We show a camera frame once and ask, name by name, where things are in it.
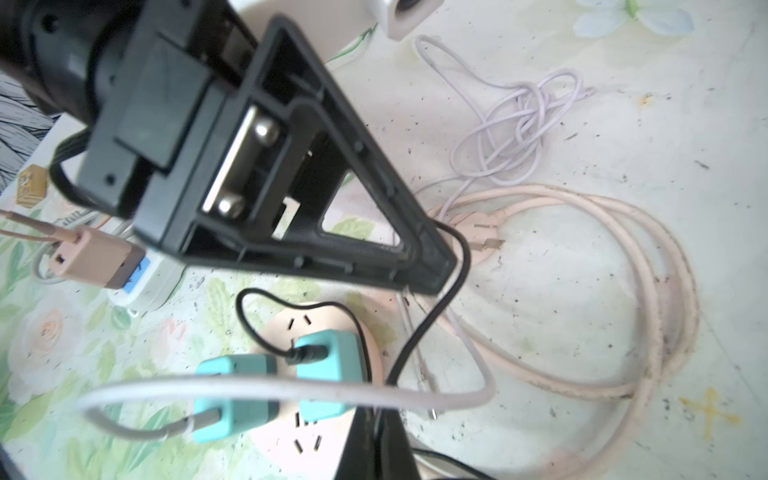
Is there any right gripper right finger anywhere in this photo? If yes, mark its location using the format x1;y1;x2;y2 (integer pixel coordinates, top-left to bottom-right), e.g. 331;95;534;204
377;410;421;480

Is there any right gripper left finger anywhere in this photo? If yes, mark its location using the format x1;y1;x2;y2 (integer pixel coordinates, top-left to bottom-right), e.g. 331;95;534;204
334;407;377;480

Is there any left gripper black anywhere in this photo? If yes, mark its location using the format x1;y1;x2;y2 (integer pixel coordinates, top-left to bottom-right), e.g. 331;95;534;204
75;1;457;295

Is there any round pink socket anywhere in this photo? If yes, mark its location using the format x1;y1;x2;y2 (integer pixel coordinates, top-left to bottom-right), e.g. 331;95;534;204
249;305;384;479

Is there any teal adapter with black cable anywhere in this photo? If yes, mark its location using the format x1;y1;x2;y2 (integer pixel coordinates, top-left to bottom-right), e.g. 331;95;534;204
295;329;366;423

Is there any black thin cable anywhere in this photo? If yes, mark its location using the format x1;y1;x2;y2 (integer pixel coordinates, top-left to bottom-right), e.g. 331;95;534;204
235;218;499;480

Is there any teal adapter with white cable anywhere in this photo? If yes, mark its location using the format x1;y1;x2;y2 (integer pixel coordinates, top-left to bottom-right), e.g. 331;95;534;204
193;354;279;444

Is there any pink plug adapter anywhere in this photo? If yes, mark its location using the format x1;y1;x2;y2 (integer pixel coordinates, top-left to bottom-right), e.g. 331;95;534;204
48;226;146;290

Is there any pink charging cable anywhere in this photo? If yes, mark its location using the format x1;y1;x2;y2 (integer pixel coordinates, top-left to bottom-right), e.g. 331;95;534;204
0;208;79;244

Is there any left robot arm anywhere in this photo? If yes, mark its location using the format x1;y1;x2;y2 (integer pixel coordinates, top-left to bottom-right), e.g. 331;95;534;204
1;1;456;295

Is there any pink three-pin plug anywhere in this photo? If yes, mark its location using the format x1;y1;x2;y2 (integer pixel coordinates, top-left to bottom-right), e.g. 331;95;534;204
449;212;504;265

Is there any white blue power strip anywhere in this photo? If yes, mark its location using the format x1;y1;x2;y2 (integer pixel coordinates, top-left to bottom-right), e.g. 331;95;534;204
107;250;185;318

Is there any small yellow tag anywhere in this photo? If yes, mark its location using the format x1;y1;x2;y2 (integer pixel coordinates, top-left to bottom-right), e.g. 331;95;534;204
15;165;48;209

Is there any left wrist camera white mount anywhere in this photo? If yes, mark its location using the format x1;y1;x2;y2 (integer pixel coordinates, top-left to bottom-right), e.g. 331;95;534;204
230;0;443;61

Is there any white coiled cable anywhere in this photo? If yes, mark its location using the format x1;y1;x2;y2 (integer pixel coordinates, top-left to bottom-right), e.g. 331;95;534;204
76;34;598;444

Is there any white power strip cord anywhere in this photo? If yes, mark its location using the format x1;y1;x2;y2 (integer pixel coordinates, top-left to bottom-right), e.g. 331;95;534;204
29;209;133;286

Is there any pink socket cord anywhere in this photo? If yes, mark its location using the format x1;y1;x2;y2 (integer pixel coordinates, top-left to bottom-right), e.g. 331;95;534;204
413;182;701;480

